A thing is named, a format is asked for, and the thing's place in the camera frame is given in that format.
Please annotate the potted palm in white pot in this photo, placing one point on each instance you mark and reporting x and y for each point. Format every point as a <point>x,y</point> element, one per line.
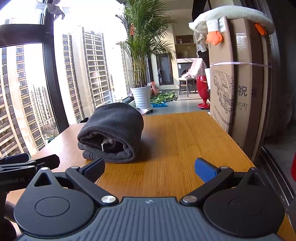
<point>146,24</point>

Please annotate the dark grey knit pants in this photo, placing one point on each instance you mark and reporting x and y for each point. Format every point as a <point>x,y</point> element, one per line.
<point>112,133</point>

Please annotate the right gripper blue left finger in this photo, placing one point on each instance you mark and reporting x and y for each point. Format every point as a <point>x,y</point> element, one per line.
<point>84,178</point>

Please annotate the pink cloth on stool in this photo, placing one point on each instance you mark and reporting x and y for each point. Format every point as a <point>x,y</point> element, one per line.
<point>197,69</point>

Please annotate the wooden stool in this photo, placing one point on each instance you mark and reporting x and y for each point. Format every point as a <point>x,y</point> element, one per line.
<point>187,85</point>

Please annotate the large printed cardboard box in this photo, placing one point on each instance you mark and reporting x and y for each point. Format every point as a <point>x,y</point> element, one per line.
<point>240,68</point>

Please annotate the red pedestal vase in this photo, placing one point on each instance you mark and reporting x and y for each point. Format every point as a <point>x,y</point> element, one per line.
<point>202,88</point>

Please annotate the blue bag on floor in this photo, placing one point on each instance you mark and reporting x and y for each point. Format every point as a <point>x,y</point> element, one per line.
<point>159,105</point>

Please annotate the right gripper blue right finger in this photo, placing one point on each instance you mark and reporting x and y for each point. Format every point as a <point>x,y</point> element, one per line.
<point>214,178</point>

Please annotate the green vegetables on floor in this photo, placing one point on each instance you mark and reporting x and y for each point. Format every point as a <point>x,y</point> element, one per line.
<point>164,97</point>

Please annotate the orange plush foot at edge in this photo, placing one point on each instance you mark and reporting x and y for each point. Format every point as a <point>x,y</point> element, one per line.
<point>261,29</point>

